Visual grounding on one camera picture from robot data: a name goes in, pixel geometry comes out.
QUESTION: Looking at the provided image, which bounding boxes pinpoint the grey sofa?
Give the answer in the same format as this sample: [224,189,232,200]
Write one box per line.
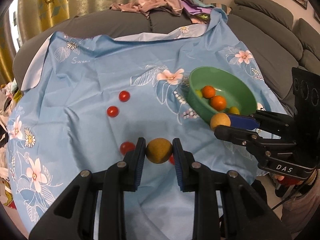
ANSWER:
[12,0,320,100]

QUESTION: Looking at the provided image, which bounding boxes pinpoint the person's right hand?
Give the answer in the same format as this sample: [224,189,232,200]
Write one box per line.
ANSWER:
[269,173,308,187]

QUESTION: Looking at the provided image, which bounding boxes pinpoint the tan round fruit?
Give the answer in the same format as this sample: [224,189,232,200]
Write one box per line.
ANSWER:
[146,138,173,164]

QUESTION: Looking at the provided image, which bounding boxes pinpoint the blue floral cloth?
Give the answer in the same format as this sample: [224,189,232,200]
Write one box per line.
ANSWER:
[7,9,284,231]

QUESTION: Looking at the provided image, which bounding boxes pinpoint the lower orange tangerine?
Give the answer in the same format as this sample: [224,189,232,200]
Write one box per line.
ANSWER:
[209,95,227,112]

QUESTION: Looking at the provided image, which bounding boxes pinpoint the red cherry tomato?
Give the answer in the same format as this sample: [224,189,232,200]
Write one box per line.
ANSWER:
[119,141,136,155]
[169,155,175,165]

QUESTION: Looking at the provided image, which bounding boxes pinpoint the purple garment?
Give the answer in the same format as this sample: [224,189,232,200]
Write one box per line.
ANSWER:
[181,0,215,16]

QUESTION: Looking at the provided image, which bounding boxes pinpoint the pink clothes pile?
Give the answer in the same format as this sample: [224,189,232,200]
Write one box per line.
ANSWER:
[110,0,184,17]

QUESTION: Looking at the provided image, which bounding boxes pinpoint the cluttered clothes heap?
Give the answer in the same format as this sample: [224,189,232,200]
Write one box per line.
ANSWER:
[0,79,21,209]

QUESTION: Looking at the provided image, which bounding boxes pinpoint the green oval fruit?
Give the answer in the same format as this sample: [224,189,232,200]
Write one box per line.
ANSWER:
[195,89,203,98]

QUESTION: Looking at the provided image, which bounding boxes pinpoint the orange tangerine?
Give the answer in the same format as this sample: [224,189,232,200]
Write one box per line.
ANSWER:
[201,86,216,99]
[209,95,227,112]

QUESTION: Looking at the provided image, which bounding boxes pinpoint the beige and yellow curtains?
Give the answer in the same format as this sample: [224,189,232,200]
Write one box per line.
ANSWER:
[0,0,208,86]

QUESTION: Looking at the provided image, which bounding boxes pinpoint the green plastic bowl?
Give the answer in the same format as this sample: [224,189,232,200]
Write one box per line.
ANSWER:
[187,67,257,123]

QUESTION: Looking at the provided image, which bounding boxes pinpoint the upper orange tangerine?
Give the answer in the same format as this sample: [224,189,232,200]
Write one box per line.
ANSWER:
[201,86,216,99]

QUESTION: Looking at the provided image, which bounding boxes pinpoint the yellow-green oval fruit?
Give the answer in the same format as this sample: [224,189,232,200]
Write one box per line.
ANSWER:
[228,106,240,115]

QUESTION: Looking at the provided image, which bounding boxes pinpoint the small orange-tan round fruit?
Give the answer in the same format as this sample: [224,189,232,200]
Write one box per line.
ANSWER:
[210,113,231,131]

